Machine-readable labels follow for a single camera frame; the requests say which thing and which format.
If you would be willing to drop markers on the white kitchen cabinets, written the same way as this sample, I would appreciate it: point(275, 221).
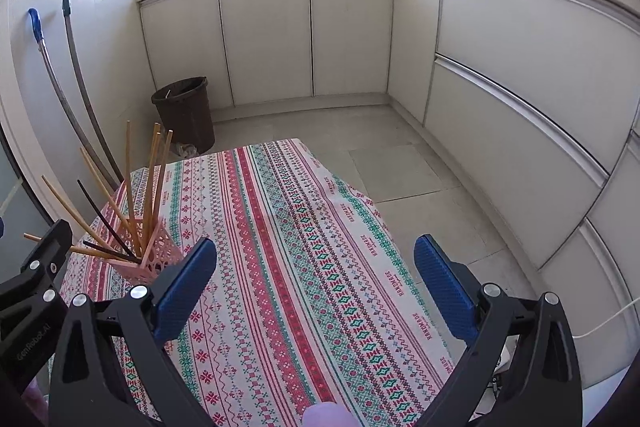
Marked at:
point(500, 57)

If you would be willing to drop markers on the person's right hand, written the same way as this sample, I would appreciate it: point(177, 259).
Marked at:
point(330, 416)

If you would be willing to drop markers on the bunch of wooden chopsticks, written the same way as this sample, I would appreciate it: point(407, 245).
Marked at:
point(130, 182)

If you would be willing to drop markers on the clear plastic bag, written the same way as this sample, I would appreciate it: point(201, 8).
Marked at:
point(185, 150)

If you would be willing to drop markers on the person's left hand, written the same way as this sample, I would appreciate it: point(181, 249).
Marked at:
point(36, 409)

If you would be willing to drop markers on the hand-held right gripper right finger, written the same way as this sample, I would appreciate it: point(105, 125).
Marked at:
point(442, 289)

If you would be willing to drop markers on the dark brown trash bin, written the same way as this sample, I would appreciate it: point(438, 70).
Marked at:
point(185, 117)

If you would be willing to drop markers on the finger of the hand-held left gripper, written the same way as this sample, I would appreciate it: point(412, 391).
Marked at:
point(52, 247)

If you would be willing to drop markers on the black chopstick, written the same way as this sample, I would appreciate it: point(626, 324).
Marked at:
point(107, 218)
point(112, 253)

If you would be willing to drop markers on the patterned tablecloth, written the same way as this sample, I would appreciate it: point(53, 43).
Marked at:
point(300, 257)

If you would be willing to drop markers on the pink plastic basket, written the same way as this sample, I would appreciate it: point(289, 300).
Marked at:
point(161, 253)

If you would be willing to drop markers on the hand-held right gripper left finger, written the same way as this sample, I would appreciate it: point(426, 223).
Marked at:
point(185, 292)

